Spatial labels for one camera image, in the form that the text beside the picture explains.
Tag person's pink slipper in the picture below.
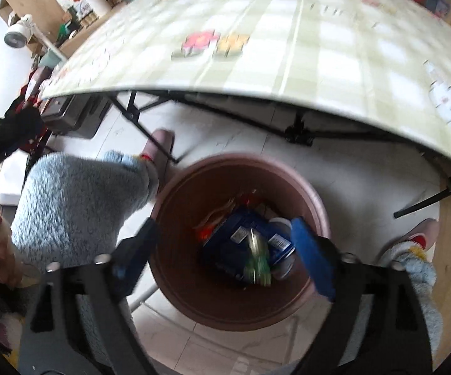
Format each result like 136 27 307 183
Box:
139 128 176 173
380 219 441 260

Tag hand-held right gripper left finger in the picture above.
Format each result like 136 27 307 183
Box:
19 219 160 375

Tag brown plastic trash bin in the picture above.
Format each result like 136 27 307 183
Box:
148 153 332 332

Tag black case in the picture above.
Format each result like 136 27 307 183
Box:
41 93 111 140

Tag white desk fan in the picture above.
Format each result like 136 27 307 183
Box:
4 13 68 61

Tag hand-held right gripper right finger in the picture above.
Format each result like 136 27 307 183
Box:
288 217 433 375

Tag person's right leg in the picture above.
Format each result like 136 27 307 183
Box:
380 242 445 364

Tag blue printed cardboard box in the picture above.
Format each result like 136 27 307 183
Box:
201 207 297 284

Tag green foil snack packet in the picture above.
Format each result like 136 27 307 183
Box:
244 230 274 287

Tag small purple blue box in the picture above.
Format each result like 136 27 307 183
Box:
425 0 451 18

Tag person's right pink slipper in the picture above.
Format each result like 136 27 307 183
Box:
380 219 441 260

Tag black folding table frame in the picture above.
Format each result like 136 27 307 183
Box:
110 90 451 219

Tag person's left leg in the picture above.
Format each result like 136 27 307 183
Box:
10 149 160 360

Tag pile of red clothes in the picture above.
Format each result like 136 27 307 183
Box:
14 66 52 153

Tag person's left hand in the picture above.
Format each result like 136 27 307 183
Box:
0 192 28 292

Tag person's left pink slipper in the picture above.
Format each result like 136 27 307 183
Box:
139 128 176 173

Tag orange peel scraps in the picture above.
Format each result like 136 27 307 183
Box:
193 191 259 243

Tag person's leg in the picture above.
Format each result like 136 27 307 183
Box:
10 149 160 360
380 242 445 364

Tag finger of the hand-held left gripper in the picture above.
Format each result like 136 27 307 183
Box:
0 105 45 176

